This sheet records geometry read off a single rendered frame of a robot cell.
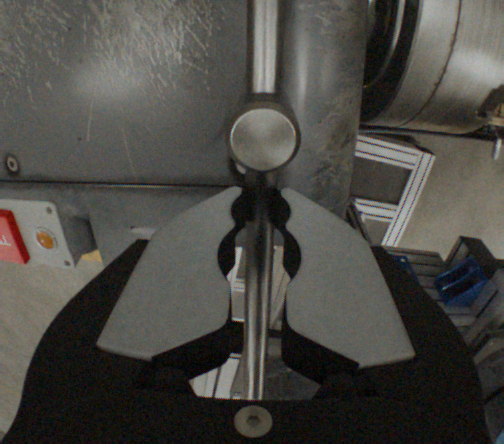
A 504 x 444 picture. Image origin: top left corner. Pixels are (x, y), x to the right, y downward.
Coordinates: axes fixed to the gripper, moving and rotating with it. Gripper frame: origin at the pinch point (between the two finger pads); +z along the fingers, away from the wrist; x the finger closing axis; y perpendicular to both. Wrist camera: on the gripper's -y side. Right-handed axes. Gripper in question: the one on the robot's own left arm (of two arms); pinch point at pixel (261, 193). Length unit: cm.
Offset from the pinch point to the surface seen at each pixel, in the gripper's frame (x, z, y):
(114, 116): -10.2, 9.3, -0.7
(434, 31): 12.5, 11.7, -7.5
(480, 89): 19.0, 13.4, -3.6
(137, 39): -8.1, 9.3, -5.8
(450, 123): 19.1, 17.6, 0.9
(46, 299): -174, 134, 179
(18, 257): -24.1, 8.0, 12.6
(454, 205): 114, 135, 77
